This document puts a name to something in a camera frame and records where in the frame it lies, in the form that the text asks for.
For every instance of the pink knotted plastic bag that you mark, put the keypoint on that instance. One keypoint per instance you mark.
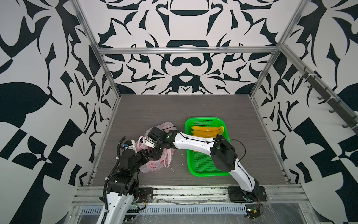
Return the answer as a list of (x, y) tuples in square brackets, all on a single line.
[(166, 155)]

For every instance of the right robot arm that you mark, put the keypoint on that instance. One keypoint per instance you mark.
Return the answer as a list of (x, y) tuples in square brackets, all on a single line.
[(223, 155)]

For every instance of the black wall hook rail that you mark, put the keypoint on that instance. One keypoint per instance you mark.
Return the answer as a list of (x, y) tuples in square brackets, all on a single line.
[(327, 95)]

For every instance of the green plastic basket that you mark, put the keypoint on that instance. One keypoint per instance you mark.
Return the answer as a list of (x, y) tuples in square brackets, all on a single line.
[(199, 164)]

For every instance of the small electronics board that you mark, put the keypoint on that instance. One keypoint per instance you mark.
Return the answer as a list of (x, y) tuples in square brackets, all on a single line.
[(254, 211)]

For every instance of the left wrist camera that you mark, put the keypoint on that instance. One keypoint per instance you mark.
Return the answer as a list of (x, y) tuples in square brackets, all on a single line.
[(130, 145)]

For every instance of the yellow banana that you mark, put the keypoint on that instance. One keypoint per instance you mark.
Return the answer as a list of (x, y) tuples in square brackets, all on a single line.
[(207, 132)]

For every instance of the white slotted cable duct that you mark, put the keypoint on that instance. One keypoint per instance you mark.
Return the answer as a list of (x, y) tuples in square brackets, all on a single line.
[(192, 209)]

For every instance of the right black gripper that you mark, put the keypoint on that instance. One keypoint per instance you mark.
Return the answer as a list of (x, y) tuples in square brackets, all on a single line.
[(157, 152)]

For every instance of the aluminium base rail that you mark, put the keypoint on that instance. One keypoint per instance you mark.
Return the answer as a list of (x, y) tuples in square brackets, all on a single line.
[(284, 193)]

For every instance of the aluminium frame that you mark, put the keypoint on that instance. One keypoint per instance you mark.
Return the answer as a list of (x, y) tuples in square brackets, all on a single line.
[(174, 60)]

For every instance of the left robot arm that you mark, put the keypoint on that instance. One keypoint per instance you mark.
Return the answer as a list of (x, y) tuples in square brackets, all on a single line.
[(121, 187)]

